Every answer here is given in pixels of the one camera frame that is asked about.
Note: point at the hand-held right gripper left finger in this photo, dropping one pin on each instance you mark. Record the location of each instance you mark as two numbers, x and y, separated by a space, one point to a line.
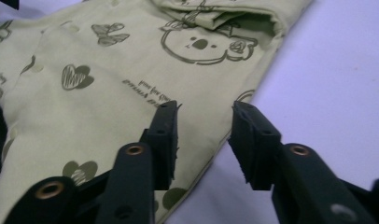
131 180

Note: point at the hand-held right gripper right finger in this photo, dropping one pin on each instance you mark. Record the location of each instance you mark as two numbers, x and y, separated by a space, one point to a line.
265 155

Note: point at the green printed baby romper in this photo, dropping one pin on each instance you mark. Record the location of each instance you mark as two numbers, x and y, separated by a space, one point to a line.
100 93

